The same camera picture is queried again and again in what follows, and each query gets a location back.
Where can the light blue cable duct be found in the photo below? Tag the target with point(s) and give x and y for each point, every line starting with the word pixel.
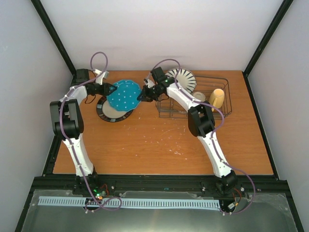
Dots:
pixel 130 203

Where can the teal dotted plate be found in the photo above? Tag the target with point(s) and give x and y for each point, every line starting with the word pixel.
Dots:
pixel 124 98

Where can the white blue striped plate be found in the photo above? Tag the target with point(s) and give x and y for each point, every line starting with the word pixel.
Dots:
pixel 185 78

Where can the black frame post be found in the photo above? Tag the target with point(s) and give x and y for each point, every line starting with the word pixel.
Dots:
pixel 53 34
pixel 278 17

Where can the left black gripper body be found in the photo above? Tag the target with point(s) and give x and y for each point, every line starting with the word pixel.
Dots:
pixel 101 92

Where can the left black frame post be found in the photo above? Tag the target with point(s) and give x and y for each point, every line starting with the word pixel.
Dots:
pixel 53 34

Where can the dark plate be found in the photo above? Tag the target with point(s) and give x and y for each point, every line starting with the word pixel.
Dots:
pixel 109 114

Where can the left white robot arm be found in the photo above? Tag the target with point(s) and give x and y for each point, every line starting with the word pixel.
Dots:
pixel 68 124

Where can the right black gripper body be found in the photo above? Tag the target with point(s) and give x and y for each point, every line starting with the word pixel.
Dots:
pixel 154 87

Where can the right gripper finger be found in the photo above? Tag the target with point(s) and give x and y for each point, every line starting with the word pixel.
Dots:
pixel 145 91
pixel 144 98

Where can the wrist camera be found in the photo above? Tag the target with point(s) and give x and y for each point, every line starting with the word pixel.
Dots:
pixel 100 76
pixel 149 83

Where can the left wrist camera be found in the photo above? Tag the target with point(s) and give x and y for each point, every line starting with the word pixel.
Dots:
pixel 100 76

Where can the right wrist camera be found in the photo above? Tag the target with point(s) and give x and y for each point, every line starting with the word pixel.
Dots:
pixel 149 83

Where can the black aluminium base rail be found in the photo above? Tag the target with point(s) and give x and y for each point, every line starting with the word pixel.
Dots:
pixel 201 185

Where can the right black frame post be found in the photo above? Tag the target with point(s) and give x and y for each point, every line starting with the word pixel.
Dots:
pixel 278 17

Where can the white floral bowl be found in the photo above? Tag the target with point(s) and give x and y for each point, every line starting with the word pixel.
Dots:
pixel 199 95

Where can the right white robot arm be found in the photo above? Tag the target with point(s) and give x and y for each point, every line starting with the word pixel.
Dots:
pixel 200 118

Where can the yellow mug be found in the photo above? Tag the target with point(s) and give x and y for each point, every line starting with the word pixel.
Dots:
pixel 217 98

